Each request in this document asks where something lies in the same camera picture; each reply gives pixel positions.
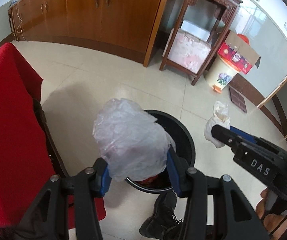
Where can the floral cream bucket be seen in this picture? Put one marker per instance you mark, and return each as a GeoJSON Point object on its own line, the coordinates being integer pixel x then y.
{"type": "Point", "coordinates": [220, 74]}

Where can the red tablecloth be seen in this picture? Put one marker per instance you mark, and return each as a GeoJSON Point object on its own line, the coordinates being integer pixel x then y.
{"type": "Point", "coordinates": [25, 164]}

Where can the pink floral cushion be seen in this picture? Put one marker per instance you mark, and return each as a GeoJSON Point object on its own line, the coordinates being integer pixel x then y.
{"type": "Point", "coordinates": [189, 51]}

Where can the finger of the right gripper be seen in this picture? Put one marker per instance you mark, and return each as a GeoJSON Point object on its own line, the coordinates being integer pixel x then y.
{"type": "Point", "coordinates": [243, 134]}
{"type": "Point", "coordinates": [226, 136]}

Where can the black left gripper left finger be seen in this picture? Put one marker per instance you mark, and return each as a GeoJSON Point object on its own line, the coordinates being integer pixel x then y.
{"type": "Point", "coordinates": [47, 216]}

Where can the white plastic bag on floor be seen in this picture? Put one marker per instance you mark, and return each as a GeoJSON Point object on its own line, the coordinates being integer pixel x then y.
{"type": "Point", "coordinates": [220, 116]}

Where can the wooden sideboard cabinet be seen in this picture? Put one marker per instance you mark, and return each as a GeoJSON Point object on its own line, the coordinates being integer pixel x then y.
{"type": "Point", "coordinates": [126, 28]}

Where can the black shoe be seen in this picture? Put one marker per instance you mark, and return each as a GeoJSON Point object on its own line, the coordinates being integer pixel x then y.
{"type": "Point", "coordinates": [162, 224]}

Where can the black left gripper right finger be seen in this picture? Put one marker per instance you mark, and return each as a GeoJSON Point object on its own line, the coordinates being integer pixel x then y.
{"type": "Point", "coordinates": [234, 217]}

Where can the carved wooden side stand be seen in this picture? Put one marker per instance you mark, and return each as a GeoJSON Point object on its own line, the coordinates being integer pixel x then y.
{"type": "Point", "coordinates": [216, 16]}

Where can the clear plastic bag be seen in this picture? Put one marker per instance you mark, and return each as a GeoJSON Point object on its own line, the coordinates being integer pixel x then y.
{"type": "Point", "coordinates": [131, 141]}

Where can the black trash bin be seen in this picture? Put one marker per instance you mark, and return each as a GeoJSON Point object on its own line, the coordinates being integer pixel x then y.
{"type": "Point", "coordinates": [184, 148]}

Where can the brown floor tile mat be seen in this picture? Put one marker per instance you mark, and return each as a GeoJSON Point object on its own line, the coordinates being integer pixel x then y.
{"type": "Point", "coordinates": [237, 100]}

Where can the red cardboard box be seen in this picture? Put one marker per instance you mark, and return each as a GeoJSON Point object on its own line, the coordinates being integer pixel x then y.
{"type": "Point", "coordinates": [236, 50]}

